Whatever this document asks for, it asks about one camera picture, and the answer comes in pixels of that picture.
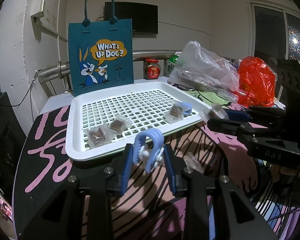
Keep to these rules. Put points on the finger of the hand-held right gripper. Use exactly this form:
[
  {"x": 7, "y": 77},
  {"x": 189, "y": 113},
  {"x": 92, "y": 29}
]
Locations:
[
  {"x": 236, "y": 115},
  {"x": 225, "y": 125}
]

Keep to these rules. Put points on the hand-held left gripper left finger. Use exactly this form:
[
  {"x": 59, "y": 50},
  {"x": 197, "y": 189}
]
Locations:
[{"x": 126, "y": 165}]

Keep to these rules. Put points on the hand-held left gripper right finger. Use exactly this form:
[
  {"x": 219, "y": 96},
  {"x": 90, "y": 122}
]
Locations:
[{"x": 171, "y": 170}]

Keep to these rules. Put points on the clear packet with brown cube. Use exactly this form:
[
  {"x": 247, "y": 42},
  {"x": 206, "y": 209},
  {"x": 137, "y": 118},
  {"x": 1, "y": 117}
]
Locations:
[
  {"x": 117, "y": 125},
  {"x": 175, "y": 111},
  {"x": 97, "y": 135},
  {"x": 193, "y": 162},
  {"x": 215, "y": 111}
]

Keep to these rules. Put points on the blue plastic clip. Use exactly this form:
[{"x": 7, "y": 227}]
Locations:
[
  {"x": 187, "y": 106},
  {"x": 150, "y": 135}
]

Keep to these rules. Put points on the white perforated tray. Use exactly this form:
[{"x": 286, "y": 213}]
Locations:
[{"x": 76, "y": 130}]

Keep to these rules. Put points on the person's right hand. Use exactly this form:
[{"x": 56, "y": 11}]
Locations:
[{"x": 288, "y": 172}]

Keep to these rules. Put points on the clear plastic case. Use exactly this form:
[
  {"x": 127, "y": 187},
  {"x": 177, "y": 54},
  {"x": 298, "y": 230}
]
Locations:
[{"x": 227, "y": 95}]

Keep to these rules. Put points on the red plastic bag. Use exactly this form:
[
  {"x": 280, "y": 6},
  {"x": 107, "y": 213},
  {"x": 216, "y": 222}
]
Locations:
[{"x": 257, "y": 82}]

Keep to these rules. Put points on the clear plastic bag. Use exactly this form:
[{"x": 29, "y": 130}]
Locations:
[{"x": 202, "y": 67}]

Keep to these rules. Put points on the pink and black printed mat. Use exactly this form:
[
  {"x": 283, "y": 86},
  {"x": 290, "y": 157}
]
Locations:
[{"x": 52, "y": 155}]

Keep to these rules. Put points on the green and white carton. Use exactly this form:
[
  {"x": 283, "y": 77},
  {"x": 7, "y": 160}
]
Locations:
[{"x": 171, "y": 65}]

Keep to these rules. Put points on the teal cartoon tote bag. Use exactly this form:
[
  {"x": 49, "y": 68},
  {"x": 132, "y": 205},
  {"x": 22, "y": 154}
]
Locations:
[{"x": 102, "y": 80}]

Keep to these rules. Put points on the glass jar with red label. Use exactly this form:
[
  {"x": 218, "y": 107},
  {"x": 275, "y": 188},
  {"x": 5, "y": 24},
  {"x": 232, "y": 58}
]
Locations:
[{"x": 152, "y": 70}]

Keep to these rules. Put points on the dark window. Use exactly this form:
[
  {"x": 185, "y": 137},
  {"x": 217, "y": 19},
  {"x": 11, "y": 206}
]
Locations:
[{"x": 270, "y": 30}]

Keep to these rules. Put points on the metal railing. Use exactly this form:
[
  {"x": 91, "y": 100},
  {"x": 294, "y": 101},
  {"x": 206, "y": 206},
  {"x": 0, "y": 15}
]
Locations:
[{"x": 52, "y": 71}]

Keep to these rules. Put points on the lit smartphone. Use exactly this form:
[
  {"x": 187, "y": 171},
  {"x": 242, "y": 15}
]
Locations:
[{"x": 4, "y": 207}]

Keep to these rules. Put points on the black wall television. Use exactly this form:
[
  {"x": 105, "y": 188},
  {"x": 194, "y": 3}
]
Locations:
[{"x": 131, "y": 17}]

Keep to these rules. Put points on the white wall box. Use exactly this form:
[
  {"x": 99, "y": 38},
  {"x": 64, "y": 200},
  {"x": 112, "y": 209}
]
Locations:
[{"x": 37, "y": 10}]

